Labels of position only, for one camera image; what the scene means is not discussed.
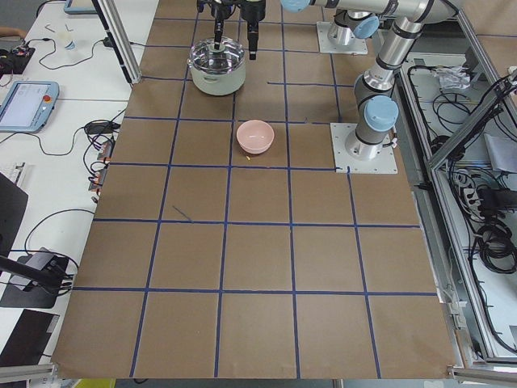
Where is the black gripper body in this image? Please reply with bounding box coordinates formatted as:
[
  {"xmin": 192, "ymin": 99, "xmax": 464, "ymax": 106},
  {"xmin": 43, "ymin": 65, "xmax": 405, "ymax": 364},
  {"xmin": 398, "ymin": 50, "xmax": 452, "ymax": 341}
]
[
  {"xmin": 240, "ymin": 0, "xmax": 267, "ymax": 23},
  {"xmin": 196, "ymin": 0, "xmax": 238, "ymax": 19}
]

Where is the glass pot lid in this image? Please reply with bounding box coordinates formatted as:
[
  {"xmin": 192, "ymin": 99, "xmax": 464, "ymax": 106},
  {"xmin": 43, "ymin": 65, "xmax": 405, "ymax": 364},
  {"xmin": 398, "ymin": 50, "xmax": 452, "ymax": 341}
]
[{"xmin": 188, "ymin": 36, "xmax": 245, "ymax": 75}]

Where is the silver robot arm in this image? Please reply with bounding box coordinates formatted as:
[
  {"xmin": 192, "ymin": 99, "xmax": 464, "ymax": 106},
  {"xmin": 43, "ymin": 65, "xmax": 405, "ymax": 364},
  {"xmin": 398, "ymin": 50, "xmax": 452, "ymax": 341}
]
[
  {"xmin": 281, "ymin": 0, "xmax": 463, "ymax": 161},
  {"xmin": 196, "ymin": 1, "xmax": 380, "ymax": 59}
]

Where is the pale green cooking pot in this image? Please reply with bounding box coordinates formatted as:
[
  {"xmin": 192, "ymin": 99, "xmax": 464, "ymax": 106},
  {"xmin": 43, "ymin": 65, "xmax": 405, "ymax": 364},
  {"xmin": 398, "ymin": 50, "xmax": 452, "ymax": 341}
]
[{"xmin": 187, "ymin": 36, "xmax": 246, "ymax": 96}]

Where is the pink bowl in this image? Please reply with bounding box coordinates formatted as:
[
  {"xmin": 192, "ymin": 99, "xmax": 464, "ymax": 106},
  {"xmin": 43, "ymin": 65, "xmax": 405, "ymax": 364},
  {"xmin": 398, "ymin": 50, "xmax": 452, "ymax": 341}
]
[{"xmin": 236, "ymin": 120, "xmax": 275, "ymax": 154}]

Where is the black power adapter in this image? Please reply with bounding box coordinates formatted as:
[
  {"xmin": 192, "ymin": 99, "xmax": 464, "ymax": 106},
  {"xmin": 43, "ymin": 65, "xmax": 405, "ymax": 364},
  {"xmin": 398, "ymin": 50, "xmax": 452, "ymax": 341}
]
[{"xmin": 84, "ymin": 120, "xmax": 120, "ymax": 135}]

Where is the blue teach pendant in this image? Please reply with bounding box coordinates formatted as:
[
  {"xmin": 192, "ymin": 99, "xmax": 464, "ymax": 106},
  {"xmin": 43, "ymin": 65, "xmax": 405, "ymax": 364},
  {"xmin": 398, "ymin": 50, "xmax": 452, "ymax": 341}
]
[{"xmin": 1, "ymin": 81, "xmax": 60, "ymax": 133}]

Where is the brown paper table mat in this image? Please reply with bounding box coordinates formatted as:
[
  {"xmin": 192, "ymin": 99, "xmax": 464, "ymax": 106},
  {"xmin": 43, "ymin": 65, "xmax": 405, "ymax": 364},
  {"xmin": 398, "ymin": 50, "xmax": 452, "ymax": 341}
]
[{"xmin": 53, "ymin": 1, "xmax": 455, "ymax": 379}]

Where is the white keyboard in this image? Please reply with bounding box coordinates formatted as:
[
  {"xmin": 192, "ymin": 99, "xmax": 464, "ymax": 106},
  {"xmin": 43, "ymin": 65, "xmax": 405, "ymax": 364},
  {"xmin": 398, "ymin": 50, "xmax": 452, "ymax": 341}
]
[{"xmin": 1, "ymin": 162, "xmax": 27, "ymax": 187}]

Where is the black monitor stand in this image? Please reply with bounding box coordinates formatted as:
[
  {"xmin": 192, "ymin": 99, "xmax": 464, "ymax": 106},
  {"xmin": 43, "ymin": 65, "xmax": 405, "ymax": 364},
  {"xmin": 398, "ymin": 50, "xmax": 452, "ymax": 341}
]
[{"xmin": 1, "ymin": 175, "xmax": 72, "ymax": 309}]

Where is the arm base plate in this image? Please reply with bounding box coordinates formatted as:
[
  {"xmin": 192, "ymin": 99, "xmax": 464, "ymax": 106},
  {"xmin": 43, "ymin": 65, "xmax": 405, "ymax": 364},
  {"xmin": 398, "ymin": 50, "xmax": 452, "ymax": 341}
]
[
  {"xmin": 317, "ymin": 22, "xmax": 368, "ymax": 55},
  {"xmin": 330, "ymin": 123, "xmax": 398, "ymax": 175}
]

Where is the aluminium frame post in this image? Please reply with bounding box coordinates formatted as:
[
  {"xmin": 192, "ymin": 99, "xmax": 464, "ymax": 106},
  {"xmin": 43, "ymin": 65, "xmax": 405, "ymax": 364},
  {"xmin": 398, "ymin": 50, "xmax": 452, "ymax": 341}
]
[{"xmin": 92, "ymin": 0, "xmax": 141, "ymax": 85}]

